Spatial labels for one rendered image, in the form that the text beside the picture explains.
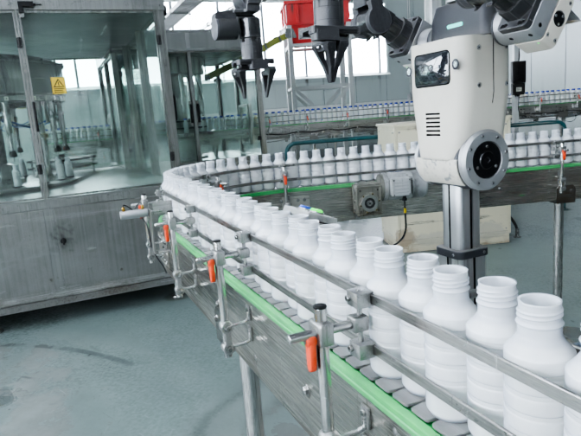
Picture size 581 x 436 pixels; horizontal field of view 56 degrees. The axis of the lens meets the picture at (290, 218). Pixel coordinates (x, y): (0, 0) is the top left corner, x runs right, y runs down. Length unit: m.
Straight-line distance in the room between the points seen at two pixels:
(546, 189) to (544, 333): 2.49
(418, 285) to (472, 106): 0.87
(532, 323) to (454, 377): 0.14
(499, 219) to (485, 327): 4.92
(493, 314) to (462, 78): 0.96
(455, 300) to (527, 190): 2.36
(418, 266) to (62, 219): 3.62
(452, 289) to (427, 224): 4.62
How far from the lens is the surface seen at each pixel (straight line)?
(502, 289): 0.56
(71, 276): 4.20
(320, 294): 0.86
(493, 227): 5.47
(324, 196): 2.61
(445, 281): 0.60
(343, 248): 0.79
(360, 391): 0.74
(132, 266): 4.23
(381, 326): 0.71
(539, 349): 0.53
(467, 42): 1.46
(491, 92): 1.50
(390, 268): 0.69
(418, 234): 5.21
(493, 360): 0.54
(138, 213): 1.85
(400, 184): 2.51
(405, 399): 0.70
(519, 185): 2.92
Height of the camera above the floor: 1.34
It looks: 11 degrees down
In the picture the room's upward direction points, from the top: 4 degrees counter-clockwise
